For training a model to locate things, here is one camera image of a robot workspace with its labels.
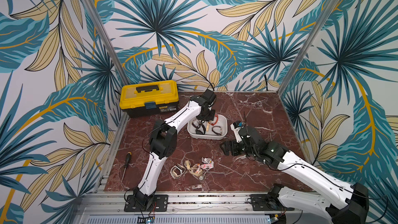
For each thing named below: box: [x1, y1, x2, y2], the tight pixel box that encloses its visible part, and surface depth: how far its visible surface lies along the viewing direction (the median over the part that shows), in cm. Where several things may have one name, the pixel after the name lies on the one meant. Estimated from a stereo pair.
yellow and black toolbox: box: [119, 79, 180, 119], surface depth 97 cm
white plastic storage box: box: [187, 114, 229, 140], surface depth 99 cm
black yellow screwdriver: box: [121, 151, 133, 184], surface depth 87 cm
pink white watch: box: [200, 157, 215, 171], surface depth 85 cm
